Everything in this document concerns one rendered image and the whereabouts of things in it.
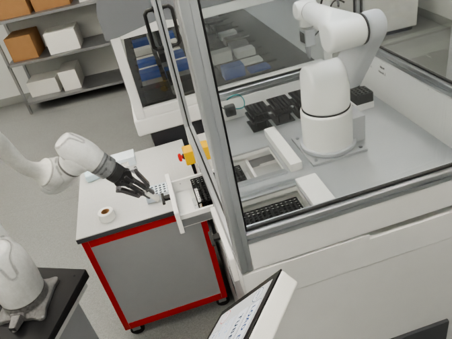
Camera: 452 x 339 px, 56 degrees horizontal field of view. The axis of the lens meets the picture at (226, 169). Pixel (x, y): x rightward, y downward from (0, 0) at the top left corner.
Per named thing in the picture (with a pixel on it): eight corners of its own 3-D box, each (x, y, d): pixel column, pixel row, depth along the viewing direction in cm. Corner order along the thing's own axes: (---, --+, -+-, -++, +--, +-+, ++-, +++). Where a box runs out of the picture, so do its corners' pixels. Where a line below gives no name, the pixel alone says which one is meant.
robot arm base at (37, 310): (-10, 336, 146) (-18, 327, 142) (14, 283, 163) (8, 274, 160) (41, 330, 144) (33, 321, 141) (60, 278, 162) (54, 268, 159)
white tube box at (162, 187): (147, 204, 198) (145, 197, 196) (146, 194, 205) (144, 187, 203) (173, 196, 199) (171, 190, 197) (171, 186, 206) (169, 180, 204)
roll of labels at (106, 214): (103, 225, 191) (100, 218, 188) (98, 218, 196) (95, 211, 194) (118, 218, 193) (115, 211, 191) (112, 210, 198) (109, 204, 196)
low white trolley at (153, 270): (128, 343, 228) (75, 239, 186) (123, 263, 279) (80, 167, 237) (233, 308, 234) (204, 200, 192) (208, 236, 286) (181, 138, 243)
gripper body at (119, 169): (103, 182, 159) (123, 194, 164) (117, 167, 157) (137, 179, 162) (103, 172, 166) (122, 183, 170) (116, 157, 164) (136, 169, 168)
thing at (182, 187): (183, 228, 168) (179, 216, 165) (174, 192, 189) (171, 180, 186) (280, 198, 172) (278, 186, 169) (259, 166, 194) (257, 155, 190)
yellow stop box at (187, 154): (185, 166, 204) (182, 153, 200) (183, 159, 209) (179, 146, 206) (196, 163, 204) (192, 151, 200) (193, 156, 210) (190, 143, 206)
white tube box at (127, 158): (113, 171, 228) (110, 163, 225) (113, 163, 235) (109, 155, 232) (136, 164, 229) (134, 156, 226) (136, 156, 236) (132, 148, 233)
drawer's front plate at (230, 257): (235, 282, 143) (229, 259, 137) (215, 228, 167) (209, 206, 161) (239, 281, 143) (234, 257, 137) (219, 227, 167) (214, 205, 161)
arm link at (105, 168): (104, 159, 154) (118, 167, 157) (104, 147, 161) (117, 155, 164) (89, 177, 156) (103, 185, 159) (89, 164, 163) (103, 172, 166)
